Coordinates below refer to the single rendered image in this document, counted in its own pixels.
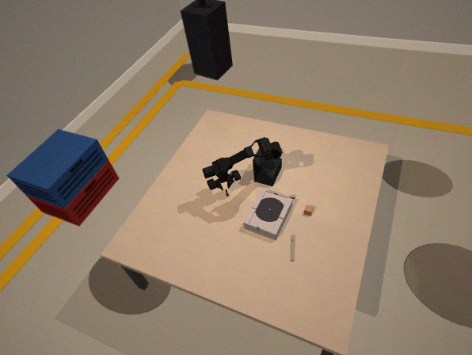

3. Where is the small orange-brown cube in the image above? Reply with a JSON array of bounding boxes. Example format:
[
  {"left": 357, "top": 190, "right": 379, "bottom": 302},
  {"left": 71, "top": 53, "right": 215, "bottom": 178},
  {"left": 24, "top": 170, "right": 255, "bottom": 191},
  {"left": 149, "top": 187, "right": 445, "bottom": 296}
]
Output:
[{"left": 304, "top": 205, "right": 313, "bottom": 216}]

